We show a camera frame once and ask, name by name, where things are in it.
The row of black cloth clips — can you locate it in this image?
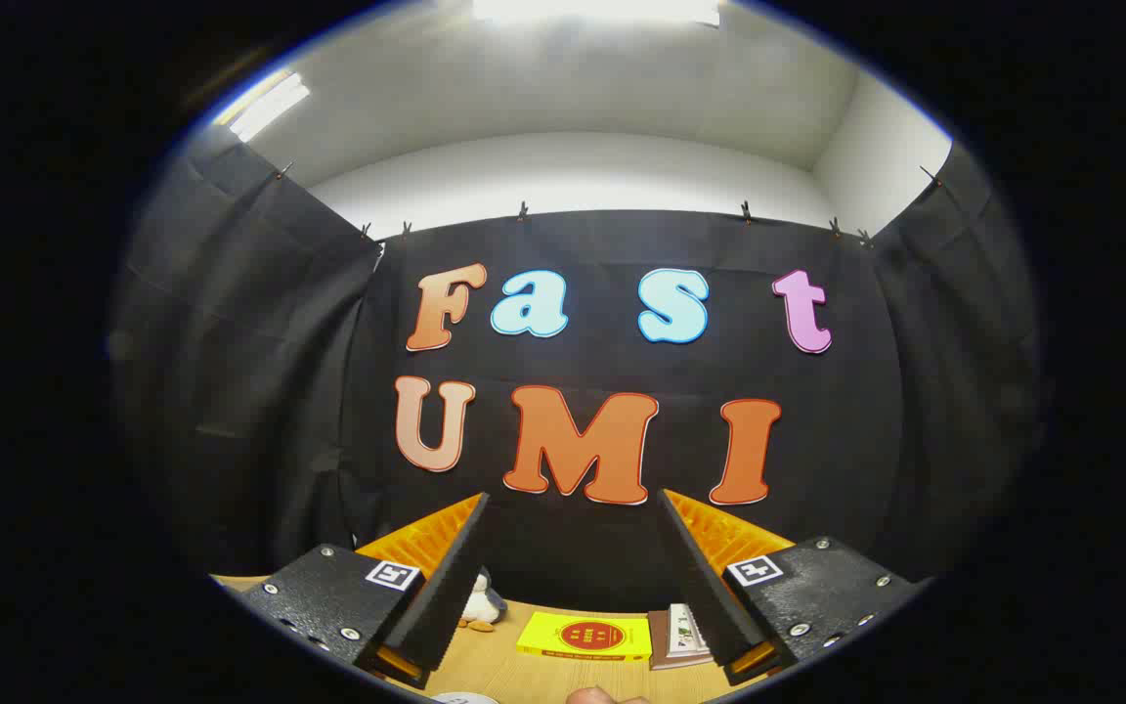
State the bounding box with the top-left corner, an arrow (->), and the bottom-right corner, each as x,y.
275,159 -> 945,250

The ceiling light panel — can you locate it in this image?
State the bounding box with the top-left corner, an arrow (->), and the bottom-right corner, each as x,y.
214,68 -> 312,144
472,0 -> 722,26

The penguin plush toy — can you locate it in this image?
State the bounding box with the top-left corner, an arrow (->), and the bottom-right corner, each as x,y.
458,570 -> 508,633

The brown book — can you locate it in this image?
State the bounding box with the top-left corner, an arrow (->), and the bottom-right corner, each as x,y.
648,611 -> 715,672

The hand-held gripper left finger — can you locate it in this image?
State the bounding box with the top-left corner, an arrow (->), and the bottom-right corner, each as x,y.
236,492 -> 492,691

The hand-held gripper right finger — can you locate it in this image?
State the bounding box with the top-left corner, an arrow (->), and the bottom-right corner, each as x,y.
658,488 -> 924,685

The yellow book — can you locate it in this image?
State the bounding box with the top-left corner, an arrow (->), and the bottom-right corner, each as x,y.
516,612 -> 654,663

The white illustrated book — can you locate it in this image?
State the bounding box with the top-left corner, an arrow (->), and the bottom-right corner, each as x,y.
666,603 -> 711,654

